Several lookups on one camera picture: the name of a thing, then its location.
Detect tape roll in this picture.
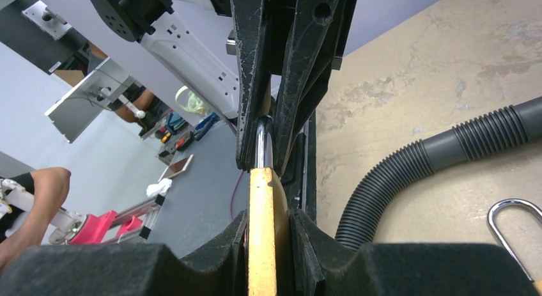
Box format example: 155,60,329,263
174,86,209,116

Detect white cloth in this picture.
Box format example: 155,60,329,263
146,178,173,197

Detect person forearm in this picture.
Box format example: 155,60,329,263
1,167,71,270

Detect aluminium frame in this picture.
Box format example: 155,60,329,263
21,1,146,143

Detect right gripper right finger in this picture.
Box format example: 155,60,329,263
290,211,538,295

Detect brass padlock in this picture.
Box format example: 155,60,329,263
486,198,541,293
247,116,292,295

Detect black corrugated hose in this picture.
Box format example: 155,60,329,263
334,95,542,253

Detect smartphone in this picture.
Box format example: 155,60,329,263
158,154,194,182

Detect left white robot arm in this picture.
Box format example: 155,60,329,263
90,0,357,175

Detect red clamp fixture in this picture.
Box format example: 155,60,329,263
49,194,166,245

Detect tool tray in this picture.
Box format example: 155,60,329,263
139,110,221,164

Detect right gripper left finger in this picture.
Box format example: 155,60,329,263
1,211,246,295

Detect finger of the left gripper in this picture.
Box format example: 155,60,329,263
230,0,268,171
273,0,357,175

